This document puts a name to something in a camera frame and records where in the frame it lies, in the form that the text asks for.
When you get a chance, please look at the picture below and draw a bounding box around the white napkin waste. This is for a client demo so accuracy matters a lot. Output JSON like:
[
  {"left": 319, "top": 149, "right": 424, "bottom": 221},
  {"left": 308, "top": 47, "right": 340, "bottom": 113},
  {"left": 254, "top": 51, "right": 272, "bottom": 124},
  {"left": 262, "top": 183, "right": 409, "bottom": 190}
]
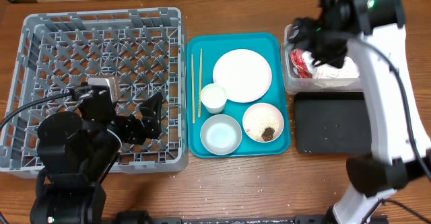
[{"left": 302, "top": 51, "right": 360, "bottom": 79}]

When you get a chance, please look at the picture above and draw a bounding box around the large white round plate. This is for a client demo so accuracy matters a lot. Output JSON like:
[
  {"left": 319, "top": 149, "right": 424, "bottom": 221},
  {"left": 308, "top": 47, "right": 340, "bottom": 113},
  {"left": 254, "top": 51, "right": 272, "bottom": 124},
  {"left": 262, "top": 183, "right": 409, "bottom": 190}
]
[{"left": 213, "top": 49, "right": 272, "bottom": 103}]

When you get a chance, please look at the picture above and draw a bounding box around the grey-white round bowl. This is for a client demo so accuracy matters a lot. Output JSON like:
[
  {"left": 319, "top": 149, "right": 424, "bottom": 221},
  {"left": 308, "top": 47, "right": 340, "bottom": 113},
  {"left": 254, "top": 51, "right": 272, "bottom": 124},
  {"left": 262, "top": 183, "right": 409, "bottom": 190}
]
[{"left": 200, "top": 114, "right": 242, "bottom": 155}]

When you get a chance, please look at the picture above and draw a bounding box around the teal plastic serving tray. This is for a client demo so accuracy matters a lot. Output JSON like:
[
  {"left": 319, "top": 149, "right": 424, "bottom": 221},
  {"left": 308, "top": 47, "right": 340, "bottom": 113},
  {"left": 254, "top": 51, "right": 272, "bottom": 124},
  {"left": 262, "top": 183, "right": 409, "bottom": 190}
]
[{"left": 187, "top": 32, "right": 290, "bottom": 158}]

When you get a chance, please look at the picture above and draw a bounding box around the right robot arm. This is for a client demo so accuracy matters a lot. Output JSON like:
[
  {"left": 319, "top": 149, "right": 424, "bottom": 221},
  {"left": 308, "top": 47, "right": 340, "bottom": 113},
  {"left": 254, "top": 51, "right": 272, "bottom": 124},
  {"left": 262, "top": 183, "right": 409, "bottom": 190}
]
[{"left": 287, "top": 0, "right": 430, "bottom": 223}]

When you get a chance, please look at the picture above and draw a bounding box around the black rectangular waste tray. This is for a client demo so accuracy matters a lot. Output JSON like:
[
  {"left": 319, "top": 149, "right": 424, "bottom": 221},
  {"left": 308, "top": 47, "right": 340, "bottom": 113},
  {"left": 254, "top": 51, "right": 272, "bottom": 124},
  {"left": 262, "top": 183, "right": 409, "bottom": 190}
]
[{"left": 294, "top": 92, "right": 371, "bottom": 155}]

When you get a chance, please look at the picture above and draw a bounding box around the red snack wrapper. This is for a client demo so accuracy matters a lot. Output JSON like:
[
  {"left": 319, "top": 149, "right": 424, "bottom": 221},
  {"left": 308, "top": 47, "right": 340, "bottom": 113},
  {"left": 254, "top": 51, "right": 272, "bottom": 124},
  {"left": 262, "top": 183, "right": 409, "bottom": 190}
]
[{"left": 290, "top": 48, "right": 312, "bottom": 79}]

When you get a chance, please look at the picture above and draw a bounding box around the right wooden chopstick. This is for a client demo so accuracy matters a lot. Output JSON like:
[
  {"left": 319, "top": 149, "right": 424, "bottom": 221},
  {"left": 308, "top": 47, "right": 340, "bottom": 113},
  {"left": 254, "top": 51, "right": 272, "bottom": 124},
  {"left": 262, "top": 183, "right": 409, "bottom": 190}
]
[{"left": 198, "top": 48, "right": 203, "bottom": 118}]

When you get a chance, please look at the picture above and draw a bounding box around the pink round bowl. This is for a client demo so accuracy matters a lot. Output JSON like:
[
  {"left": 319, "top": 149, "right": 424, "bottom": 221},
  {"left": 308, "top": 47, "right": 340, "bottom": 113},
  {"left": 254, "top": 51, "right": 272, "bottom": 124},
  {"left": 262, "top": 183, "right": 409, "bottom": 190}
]
[{"left": 242, "top": 103, "right": 284, "bottom": 143}]

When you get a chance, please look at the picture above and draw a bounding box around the grey plastic dish rack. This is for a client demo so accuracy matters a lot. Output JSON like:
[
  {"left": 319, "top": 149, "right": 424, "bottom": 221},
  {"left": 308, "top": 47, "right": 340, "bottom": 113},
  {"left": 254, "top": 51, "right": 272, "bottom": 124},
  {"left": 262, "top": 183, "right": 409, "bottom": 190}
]
[{"left": 1, "top": 7, "right": 189, "bottom": 178}]

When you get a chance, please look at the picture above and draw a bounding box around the clear plastic waste bin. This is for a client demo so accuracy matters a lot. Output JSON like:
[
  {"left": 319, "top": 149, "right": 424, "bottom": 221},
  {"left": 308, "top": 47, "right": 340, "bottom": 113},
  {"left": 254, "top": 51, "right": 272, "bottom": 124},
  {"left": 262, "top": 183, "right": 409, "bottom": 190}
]
[{"left": 281, "top": 24, "right": 362, "bottom": 94}]

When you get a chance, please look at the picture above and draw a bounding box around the brown food scrap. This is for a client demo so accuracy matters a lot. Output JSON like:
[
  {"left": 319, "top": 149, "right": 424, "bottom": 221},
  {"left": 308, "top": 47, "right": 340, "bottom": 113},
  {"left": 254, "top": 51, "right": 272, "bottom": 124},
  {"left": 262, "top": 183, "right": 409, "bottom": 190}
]
[{"left": 261, "top": 127, "right": 275, "bottom": 142}]

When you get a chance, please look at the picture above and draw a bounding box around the white paper cup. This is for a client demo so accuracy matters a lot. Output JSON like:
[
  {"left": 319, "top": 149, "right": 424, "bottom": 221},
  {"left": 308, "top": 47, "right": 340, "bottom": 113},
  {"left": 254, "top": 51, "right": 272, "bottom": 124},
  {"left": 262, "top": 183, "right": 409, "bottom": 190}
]
[{"left": 200, "top": 83, "right": 228, "bottom": 114}]

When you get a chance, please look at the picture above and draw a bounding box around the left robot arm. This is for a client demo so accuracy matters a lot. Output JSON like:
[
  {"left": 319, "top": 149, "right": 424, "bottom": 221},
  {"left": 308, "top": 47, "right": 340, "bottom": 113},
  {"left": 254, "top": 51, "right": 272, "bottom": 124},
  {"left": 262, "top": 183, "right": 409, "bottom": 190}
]
[{"left": 30, "top": 89, "right": 164, "bottom": 223}]

